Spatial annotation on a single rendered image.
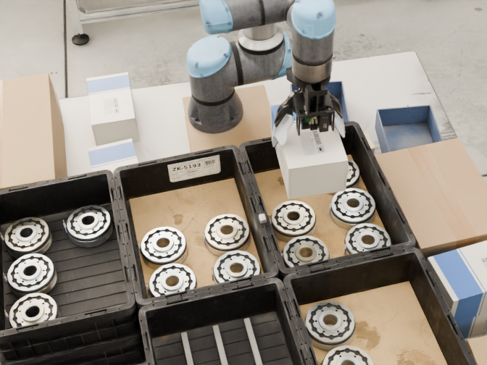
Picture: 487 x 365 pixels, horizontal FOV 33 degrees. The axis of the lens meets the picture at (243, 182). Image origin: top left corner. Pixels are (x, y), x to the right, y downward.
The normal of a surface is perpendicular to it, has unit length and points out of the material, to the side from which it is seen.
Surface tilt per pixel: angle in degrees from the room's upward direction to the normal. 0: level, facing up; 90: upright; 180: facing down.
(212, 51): 9
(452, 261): 0
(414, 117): 90
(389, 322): 0
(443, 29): 0
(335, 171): 90
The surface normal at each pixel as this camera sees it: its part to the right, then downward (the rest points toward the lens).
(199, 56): -0.18, -0.62
